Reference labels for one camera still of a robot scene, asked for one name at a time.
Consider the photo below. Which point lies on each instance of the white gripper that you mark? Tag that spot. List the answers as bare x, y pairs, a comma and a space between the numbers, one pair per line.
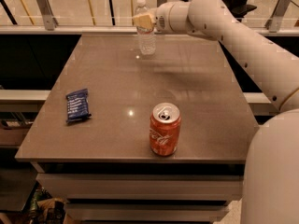
162, 17

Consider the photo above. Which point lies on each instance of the clear plastic water bottle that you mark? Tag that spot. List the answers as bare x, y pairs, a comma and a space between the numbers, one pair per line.
146, 36

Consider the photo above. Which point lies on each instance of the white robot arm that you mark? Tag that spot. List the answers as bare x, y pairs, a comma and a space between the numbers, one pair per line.
271, 178

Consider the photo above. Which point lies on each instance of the blue rxbar wrapper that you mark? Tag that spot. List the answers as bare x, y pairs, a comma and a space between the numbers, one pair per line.
77, 106

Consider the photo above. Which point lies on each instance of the orange coca-cola can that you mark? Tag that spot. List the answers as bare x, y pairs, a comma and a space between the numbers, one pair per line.
164, 129

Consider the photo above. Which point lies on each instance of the glass railing with metal brackets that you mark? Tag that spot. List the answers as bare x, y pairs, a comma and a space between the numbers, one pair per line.
104, 13

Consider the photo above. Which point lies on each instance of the grey drawer cabinet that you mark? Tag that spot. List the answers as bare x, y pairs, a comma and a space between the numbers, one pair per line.
144, 198

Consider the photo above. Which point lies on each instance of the clutter boxes on floor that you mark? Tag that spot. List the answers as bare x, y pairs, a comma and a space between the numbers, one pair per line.
41, 208

